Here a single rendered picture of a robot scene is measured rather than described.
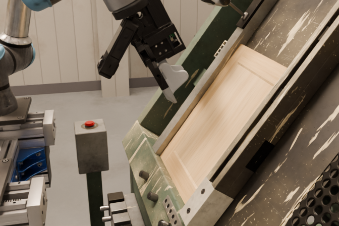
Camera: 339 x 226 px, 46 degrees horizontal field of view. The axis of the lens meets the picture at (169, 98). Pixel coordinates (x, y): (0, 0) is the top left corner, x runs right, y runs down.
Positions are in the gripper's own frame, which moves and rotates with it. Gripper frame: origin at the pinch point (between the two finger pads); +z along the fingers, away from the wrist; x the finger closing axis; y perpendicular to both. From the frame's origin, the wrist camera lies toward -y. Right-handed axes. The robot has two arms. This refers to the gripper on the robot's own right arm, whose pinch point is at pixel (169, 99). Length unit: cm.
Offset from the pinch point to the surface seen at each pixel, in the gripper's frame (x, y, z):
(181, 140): 46, -3, 37
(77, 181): 183, -86, 103
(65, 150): 233, -95, 99
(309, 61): 10.7, 33.4, 14.3
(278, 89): 13.9, 24.9, 18.6
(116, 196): 48, -33, 45
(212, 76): 53, 17, 24
